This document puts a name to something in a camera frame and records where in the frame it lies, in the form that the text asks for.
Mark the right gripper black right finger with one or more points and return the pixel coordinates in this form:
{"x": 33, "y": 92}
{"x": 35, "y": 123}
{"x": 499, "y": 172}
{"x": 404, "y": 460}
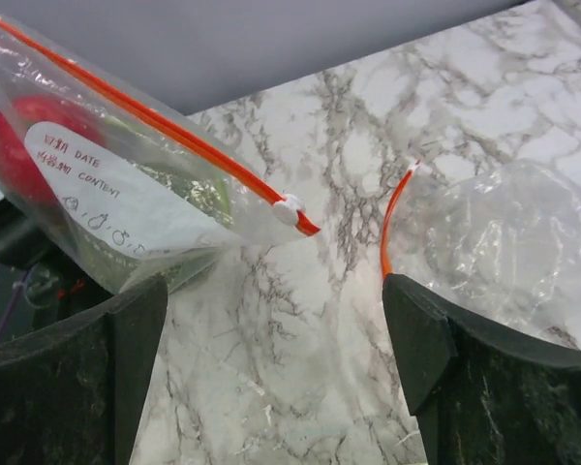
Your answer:
{"x": 481, "y": 392}

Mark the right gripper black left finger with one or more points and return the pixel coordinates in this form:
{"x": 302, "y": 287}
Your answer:
{"x": 73, "y": 392}

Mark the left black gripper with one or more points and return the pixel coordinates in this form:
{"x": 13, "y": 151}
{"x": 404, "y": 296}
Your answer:
{"x": 22, "y": 243}

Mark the clear zip bag orange zipper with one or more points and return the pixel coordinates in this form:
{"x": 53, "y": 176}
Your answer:
{"x": 55, "y": 166}

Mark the green melon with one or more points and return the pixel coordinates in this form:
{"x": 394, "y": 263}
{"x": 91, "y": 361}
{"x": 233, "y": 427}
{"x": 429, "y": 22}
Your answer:
{"x": 110, "y": 268}

